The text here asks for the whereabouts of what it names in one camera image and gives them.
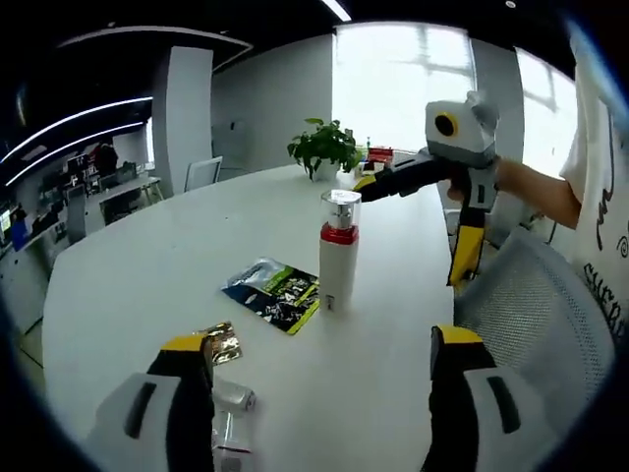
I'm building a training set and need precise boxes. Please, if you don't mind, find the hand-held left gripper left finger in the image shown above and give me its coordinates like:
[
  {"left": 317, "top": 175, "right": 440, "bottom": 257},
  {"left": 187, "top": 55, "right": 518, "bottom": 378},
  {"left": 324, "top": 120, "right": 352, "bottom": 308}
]
[{"left": 86, "top": 332, "right": 216, "bottom": 472}]

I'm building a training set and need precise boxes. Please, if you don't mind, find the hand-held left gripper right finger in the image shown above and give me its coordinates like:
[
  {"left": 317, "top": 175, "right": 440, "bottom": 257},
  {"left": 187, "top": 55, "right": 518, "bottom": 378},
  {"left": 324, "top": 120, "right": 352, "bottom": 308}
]
[{"left": 421, "top": 324, "right": 561, "bottom": 472}]

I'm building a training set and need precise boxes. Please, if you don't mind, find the small white skincare bottle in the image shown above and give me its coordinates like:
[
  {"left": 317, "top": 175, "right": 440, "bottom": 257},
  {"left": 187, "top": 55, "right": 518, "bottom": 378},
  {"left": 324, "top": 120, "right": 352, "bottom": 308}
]
[{"left": 210, "top": 377, "right": 258, "bottom": 472}]

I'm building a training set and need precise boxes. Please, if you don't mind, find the gold foil skincare sachet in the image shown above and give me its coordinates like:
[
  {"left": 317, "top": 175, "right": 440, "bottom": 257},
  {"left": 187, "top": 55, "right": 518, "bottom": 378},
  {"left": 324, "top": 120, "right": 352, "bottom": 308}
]
[{"left": 199, "top": 321, "right": 246, "bottom": 367}]

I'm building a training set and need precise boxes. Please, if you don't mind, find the red-collared white skincare bottle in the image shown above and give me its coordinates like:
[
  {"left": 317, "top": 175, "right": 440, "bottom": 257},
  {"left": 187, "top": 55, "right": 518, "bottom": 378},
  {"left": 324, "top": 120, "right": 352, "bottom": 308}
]
[{"left": 317, "top": 189, "right": 364, "bottom": 316}]

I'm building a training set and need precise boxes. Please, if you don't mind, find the green black skincare sachet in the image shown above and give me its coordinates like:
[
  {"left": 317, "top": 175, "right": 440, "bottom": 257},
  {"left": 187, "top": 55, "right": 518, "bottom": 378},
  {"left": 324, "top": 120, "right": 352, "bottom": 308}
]
[{"left": 220, "top": 256, "right": 321, "bottom": 337}]

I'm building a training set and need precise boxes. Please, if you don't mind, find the person's right hand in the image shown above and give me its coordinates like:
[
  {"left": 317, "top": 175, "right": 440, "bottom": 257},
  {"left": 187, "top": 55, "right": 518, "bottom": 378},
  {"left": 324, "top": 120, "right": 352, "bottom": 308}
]
[{"left": 444, "top": 176, "right": 471, "bottom": 204}]

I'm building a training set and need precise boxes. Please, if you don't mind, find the potted green plant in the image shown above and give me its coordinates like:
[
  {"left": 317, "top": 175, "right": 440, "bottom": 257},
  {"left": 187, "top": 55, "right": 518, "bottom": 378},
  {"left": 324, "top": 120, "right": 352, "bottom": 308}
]
[{"left": 287, "top": 117, "right": 366, "bottom": 184}]

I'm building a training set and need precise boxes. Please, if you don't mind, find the white mesh office chair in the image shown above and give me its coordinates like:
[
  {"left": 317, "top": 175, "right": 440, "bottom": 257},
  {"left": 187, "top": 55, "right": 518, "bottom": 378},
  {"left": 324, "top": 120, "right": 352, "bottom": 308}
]
[{"left": 454, "top": 230, "right": 621, "bottom": 472}]

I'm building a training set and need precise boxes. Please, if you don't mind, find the large bright window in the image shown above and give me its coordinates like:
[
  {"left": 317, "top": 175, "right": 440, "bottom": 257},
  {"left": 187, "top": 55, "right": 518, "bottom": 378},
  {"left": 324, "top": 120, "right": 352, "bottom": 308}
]
[
  {"left": 515, "top": 48, "right": 579, "bottom": 169},
  {"left": 332, "top": 23, "right": 474, "bottom": 154}
]

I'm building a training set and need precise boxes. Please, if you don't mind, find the person's printed white shirt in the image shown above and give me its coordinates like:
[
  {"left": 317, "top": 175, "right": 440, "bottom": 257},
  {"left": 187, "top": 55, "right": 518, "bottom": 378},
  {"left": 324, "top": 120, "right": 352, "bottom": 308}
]
[{"left": 559, "top": 29, "right": 629, "bottom": 355}]

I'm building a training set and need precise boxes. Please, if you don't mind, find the row of white office desks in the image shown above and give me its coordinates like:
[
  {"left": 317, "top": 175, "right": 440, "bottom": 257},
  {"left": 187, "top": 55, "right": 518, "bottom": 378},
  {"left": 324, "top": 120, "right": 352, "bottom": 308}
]
[{"left": 0, "top": 164, "right": 164, "bottom": 276}]

